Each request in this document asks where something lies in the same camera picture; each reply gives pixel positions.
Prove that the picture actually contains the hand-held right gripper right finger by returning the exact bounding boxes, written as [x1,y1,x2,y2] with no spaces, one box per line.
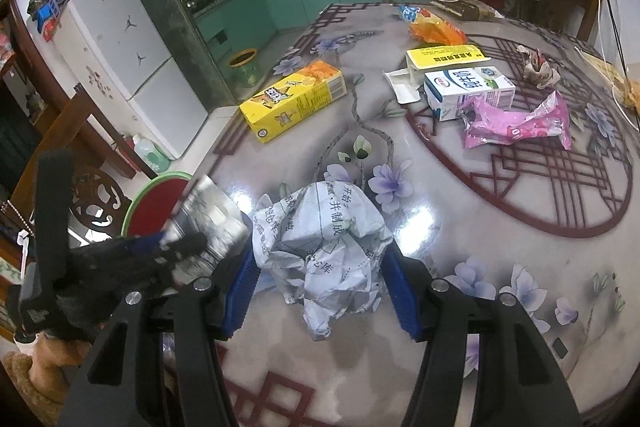
[382,248,583,427]

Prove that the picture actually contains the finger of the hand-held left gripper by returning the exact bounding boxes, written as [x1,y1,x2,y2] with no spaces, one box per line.
[165,252,211,287]
[122,231,208,260]

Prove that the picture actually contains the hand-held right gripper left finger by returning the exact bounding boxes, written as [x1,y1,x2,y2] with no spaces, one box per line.
[57,249,261,427]

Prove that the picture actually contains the white printed paper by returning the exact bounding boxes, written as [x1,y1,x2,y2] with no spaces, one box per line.
[250,179,396,342]

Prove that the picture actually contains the person's left forearm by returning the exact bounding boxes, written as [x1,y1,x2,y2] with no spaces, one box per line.
[0,334,93,413]

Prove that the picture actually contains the carved wooden chair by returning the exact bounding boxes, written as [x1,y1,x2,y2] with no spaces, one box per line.
[10,94,136,248]

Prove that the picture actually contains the green detergent bottle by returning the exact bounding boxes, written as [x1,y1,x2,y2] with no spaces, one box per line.
[132,134,171,172]

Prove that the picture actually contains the dark wooden cabinet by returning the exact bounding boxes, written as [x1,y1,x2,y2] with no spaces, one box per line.
[0,0,66,198]

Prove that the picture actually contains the white refrigerator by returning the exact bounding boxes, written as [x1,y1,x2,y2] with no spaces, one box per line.
[52,0,208,160]

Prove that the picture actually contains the green bin yellow rim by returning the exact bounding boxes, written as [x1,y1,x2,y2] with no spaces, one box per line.
[227,48,261,90]

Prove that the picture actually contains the yellow juice carton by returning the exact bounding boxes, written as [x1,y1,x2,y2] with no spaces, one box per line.
[239,61,348,144]

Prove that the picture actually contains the pink plastic wrapper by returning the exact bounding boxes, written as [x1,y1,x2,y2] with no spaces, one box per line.
[461,90,572,151]

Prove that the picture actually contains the white green milk carton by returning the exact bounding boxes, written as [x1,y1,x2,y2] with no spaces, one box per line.
[424,67,516,122]

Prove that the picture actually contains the yellow white medicine box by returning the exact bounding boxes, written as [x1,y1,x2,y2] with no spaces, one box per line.
[384,46,491,104]

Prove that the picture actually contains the pile of small colourful items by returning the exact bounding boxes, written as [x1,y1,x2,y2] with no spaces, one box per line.
[27,0,76,40]

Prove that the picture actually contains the crumpled colourful paper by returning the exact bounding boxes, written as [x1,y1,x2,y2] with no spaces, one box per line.
[517,46,562,88]

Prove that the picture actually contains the orange snack bag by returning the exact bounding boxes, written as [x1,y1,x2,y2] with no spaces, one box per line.
[398,5,468,46]

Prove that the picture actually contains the green kitchen cabinets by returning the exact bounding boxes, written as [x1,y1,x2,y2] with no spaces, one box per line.
[192,0,383,52]

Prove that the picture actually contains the dark brown snack packet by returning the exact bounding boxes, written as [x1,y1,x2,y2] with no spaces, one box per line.
[431,0,506,22]

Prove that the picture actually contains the yellow paper sheet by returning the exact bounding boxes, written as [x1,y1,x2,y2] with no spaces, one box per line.
[595,62,626,92]

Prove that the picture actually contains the clear bag of orange snacks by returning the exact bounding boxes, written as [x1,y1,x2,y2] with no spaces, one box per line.
[620,77,640,112]

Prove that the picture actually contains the brown wooden chair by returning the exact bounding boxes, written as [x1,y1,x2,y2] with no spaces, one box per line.
[520,0,601,42]

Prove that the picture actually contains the white charging cable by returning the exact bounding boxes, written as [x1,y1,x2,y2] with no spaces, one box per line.
[574,0,640,132]

